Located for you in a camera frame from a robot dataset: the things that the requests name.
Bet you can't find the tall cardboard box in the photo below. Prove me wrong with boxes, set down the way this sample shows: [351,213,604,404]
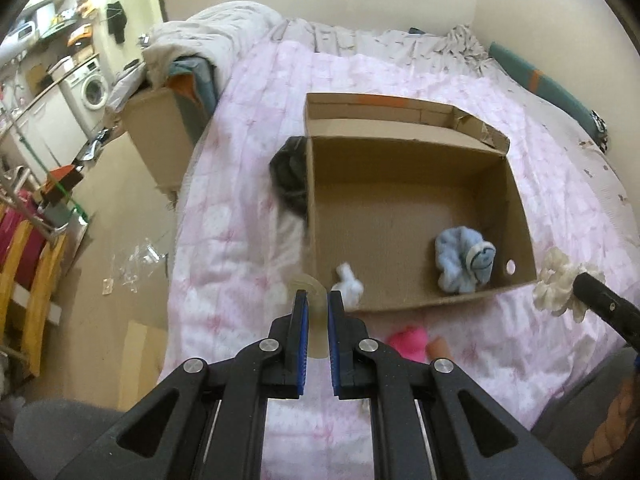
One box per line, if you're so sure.
[120,86,211,196]

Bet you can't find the folded teal and orange cloths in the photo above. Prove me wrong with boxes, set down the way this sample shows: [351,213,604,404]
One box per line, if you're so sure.
[167,57,221,126]

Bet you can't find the person's right leg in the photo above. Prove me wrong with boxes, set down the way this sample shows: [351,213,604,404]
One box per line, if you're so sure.
[530,347,640,466]

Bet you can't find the flat cardboard sheet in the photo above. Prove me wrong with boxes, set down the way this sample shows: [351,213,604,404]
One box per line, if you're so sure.
[116,320,170,413]

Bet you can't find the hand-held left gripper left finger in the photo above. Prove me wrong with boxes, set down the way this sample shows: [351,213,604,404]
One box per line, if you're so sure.
[52,290,308,480]

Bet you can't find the light blue fluffy sock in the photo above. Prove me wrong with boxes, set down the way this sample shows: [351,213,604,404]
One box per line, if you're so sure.
[434,227,497,294]

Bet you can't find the pink plush item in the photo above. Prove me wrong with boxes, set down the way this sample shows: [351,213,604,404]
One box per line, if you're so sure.
[386,325,429,363]

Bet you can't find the pink patterned blanket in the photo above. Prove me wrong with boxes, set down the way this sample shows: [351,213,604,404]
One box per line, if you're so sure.
[159,35,640,480]

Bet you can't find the clear plastic wrappers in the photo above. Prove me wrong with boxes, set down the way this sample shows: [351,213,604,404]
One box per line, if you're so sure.
[102,240,168,296]

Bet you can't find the white fluffy scrunchie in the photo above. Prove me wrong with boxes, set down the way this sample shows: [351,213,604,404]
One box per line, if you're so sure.
[532,247,606,318]

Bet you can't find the grey crumpled duvet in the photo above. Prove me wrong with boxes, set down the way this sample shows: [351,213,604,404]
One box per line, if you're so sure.
[142,2,287,88]

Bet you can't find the person's leg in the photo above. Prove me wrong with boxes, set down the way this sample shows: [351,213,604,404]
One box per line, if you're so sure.
[530,347,640,466]
[12,399,132,480]

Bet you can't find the black cloth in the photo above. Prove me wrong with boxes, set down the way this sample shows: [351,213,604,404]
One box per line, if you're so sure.
[269,135,309,221]

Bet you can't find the clear tape roll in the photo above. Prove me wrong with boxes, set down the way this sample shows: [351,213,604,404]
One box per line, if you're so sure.
[289,274,328,361]

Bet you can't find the yellow wooden rack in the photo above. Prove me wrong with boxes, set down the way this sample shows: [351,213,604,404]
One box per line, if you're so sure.
[0,215,71,378]

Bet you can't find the white washing machine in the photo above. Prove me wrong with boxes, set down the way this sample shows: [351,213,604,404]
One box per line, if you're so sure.
[59,57,112,133]

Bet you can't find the small white cloth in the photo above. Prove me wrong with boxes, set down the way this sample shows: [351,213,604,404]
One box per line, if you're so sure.
[331,262,365,307]

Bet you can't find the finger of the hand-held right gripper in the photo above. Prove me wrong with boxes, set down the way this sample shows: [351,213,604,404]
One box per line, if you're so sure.
[572,270,640,356]

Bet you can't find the brown braided item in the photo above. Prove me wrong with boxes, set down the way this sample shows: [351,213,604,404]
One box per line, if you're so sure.
[581,367,640,477]

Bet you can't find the person's left leg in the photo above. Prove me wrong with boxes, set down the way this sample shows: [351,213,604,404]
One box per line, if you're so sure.
[12,399,132,480]

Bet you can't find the black hanging garment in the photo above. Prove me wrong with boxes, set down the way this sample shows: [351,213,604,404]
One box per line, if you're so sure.
[106,2,128,45]

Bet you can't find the teal cushion with orange stripe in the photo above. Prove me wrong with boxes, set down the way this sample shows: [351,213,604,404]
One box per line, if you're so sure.
[488,41,610,137]

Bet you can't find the white kitchen counter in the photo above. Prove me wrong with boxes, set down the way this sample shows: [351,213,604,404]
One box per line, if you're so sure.
[0,55,101,181]

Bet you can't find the small brown soft item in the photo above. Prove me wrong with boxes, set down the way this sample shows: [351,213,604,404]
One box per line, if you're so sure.
[426,338,456,363]

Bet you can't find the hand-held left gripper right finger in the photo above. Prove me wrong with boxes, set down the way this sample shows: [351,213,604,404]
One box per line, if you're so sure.
[328,290,577,480]

